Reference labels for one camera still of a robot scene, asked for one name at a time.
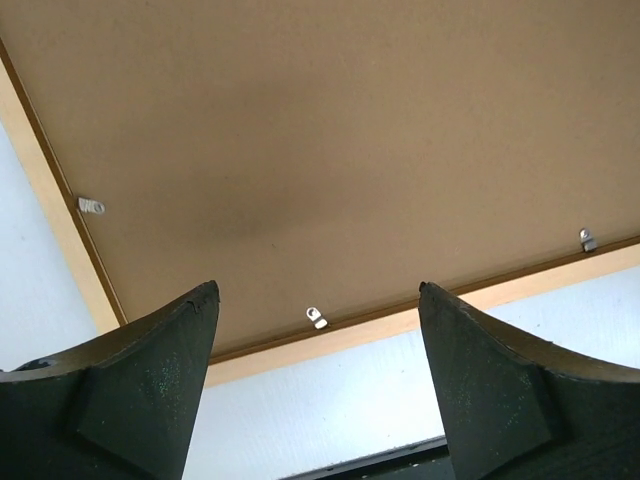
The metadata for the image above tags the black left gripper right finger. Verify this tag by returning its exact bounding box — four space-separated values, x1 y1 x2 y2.
419 283 639 479

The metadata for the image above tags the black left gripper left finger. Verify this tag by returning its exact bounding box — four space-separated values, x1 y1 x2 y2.
1 281 220 479

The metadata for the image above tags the wooden picture frame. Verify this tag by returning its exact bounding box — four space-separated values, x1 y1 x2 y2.
1 51 639 387

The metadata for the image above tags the brown backing board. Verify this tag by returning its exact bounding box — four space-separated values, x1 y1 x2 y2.
1 1 639 352

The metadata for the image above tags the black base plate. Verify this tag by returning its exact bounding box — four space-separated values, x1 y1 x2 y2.
286 436 456 480

